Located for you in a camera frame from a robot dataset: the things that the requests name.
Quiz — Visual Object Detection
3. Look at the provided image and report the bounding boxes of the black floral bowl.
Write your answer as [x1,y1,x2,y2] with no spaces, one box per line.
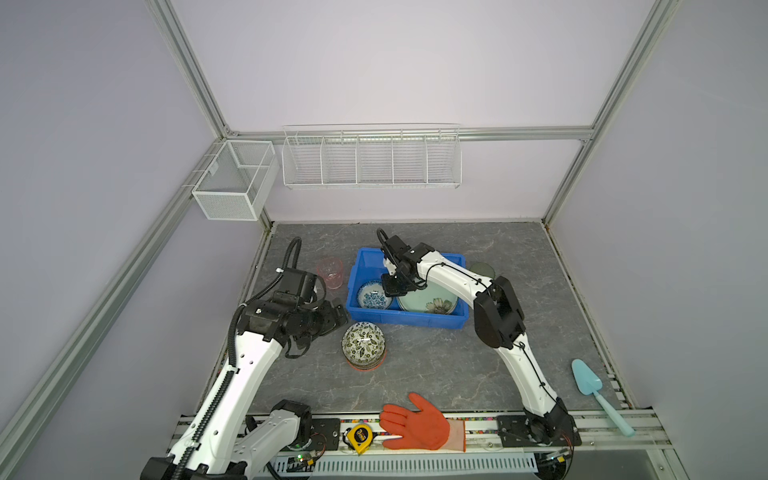
[341,322,387,365]

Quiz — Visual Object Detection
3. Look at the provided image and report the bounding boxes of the blue patterned bowl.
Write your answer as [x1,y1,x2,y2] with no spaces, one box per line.
[357,280,392,310]

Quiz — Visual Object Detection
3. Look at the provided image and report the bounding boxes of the mint green flower plate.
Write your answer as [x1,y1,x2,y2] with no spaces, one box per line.
[397,284,459,315]

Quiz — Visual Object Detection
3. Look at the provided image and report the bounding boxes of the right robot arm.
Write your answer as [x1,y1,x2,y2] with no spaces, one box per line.
[376,228,581,446]

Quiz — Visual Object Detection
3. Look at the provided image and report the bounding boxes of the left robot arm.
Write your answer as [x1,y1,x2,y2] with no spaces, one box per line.
[140,237,349,479]

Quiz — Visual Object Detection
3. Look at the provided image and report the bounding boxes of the blue plastic bin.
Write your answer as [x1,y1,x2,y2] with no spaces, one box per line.
[346,248,470,329]

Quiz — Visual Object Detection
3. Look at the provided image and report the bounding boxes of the pink transparent cup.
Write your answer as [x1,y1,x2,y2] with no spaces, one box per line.
[316,257,344,290]

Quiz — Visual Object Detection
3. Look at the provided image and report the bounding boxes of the green transparent cup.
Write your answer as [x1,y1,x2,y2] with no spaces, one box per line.
[469,262,496,280]

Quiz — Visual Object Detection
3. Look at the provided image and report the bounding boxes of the yellow tape measure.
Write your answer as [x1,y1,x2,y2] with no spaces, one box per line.
[344,423,376,455]

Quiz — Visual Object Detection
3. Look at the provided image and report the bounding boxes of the white mesh basket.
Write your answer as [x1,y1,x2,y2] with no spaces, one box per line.
[192,140,279,221]

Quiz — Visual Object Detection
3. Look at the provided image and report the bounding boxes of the red rubber glove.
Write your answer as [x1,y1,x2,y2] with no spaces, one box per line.
[379,392,466,452]

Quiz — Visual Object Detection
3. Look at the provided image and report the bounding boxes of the light blue spatula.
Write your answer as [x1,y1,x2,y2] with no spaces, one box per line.
[571,359,635,437]

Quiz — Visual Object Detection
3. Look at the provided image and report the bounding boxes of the white wire wall rack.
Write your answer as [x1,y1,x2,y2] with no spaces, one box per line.
[282,123,463,189]

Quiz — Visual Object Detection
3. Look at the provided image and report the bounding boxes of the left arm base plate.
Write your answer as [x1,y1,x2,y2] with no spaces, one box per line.
[282,418,341,452]

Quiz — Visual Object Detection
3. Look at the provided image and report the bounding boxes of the white vented rail cover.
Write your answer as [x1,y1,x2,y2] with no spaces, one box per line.
[271,452,539,479]

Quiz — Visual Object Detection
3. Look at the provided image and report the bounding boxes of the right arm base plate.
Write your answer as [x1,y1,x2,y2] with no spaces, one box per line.
[497,414,582,448]

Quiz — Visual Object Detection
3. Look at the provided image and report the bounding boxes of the aluminium frame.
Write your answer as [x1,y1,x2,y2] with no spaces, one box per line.
[1,1,679,479]

